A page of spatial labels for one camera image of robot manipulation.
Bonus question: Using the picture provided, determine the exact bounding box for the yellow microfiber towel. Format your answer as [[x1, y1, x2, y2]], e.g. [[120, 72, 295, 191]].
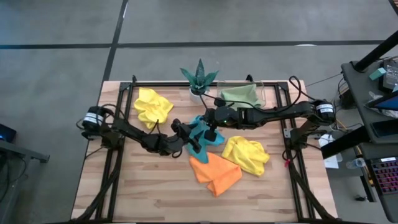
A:
[[221, 135, 271, 177], [134, 87, 174, 129]]

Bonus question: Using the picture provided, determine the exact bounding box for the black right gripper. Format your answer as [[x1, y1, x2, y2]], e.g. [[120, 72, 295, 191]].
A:
[[195, 105, 241, 129]]

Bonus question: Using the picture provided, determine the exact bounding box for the black screen device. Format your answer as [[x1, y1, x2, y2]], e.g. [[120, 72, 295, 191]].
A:
[[382, 58, 398, 93]]

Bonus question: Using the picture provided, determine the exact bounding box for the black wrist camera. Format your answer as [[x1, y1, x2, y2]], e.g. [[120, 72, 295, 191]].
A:
[[170, 118, 187, 134], [203, 124, 218, 142]]

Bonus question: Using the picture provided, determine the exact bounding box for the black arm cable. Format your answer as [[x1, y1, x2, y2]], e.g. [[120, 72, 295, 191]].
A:
[[198, 75, 312, 113], [76, 103, 118, 131]]

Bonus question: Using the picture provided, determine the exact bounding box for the grey stand leg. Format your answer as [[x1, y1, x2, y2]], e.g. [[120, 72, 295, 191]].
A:
[[0, 139, 50, 164]]

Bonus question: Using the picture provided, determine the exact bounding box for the orange microfiber towel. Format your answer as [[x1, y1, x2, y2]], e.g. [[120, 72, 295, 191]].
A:
[[188, 151, 243, 197]]

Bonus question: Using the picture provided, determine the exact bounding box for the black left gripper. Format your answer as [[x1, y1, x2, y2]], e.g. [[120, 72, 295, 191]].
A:
[[161, 123, 202, 156]]

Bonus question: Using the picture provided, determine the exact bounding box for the blue microfiber towel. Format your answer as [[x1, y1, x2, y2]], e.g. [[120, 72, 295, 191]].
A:
[[185, 114, 225, 164]]

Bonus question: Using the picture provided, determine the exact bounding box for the green microfiber towel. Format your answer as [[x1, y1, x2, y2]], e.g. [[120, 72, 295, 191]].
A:
[[220, 83, 262, 108]]

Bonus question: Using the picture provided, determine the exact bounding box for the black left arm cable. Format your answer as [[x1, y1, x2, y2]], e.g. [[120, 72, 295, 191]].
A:
[[76, 103, 118, 131]]

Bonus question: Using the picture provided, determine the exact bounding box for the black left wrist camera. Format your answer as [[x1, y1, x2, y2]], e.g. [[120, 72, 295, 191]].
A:
[[170, 118, 187, 134]]

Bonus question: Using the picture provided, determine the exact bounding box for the small teal box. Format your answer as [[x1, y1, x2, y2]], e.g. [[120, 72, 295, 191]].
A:
[[369, 67, 387, 81]]

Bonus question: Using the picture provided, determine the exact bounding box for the black diagonal pole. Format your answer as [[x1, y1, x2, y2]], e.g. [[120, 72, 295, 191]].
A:
[[354, 30, 398, 72]]

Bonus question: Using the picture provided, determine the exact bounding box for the green plant in white pot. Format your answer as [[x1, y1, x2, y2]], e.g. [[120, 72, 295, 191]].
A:
[[180, 58, 219, 105]]

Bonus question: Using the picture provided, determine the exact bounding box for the white paper sheet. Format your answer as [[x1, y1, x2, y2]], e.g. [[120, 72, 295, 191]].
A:
[[318, 134, 343, 169]]

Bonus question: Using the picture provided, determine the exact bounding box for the clear water bottle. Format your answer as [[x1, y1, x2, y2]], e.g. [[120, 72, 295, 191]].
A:
[[346, 157, 367, 170]]

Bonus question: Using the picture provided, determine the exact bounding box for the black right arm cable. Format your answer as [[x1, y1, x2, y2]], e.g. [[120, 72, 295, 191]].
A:
[[198, 75, 312, 113]]

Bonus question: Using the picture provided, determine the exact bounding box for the clear plastic bin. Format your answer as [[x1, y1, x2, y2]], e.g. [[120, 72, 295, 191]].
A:
[[216, 80, 269, 110]]

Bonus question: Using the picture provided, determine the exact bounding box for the black desk crossbeam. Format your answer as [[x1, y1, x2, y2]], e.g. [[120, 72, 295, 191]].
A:
[[320, 126, 374, 159]]

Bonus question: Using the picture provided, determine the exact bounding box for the grey side desk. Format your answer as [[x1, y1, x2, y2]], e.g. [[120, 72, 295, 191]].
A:
[[341, 58, 398, 223]]

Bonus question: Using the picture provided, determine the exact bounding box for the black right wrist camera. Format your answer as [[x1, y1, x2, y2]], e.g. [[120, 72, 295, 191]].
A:
[[203, 124, 218, 142]]

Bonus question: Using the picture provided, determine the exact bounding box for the black controller box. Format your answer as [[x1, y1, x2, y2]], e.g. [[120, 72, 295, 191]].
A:
[[307, 129, 328, 139]]

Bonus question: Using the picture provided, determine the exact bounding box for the black flat device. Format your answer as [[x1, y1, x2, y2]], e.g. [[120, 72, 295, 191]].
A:
[[371, 119, 398, 138]]

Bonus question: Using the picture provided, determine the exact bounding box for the black device with blue light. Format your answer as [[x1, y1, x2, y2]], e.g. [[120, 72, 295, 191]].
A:
[[0, 123, 17, 143]]

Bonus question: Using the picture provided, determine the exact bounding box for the tablet with blue screen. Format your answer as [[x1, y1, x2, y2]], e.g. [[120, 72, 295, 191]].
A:
[[365, 93, 398, 111]]

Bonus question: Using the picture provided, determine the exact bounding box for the backlit computer keyboard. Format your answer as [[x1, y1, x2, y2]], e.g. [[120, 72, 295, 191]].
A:
[[371, 157, 398, 195]]

